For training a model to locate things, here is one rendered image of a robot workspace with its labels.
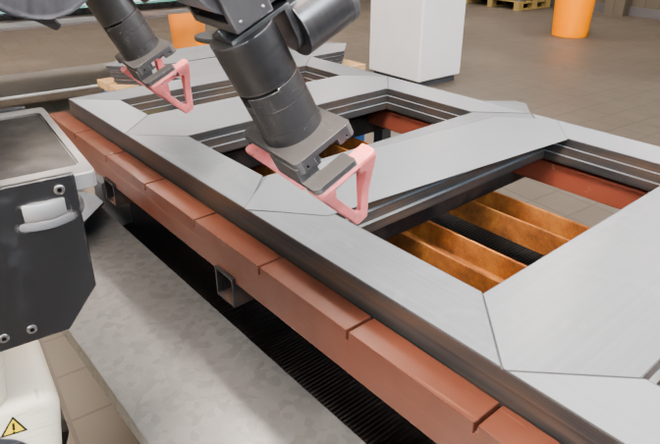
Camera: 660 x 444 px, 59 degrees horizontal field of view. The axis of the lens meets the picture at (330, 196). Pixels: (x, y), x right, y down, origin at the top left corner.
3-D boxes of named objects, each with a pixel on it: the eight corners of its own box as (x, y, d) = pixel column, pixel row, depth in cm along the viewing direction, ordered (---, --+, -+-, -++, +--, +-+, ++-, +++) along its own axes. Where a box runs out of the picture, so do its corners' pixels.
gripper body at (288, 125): (299, 109, 60) (266, 47, 56) (357, 137, 53) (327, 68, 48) (249, 147, 59) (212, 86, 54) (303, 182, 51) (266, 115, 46)
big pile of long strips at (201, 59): (296, 47, 234) (296, 31, 231) (365, 64, 206) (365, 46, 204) (96, 79, 187) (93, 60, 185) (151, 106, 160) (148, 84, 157)
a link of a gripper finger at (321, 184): (357, 181, 61) (322, 110, 56) (401, 206, 56) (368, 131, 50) (307, 222, 60) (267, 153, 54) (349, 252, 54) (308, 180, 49)
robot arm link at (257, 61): (192, 32, 49) (221, 43, 45) (256, -12, 51) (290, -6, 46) (232, 99, 53) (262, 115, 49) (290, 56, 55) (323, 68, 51)
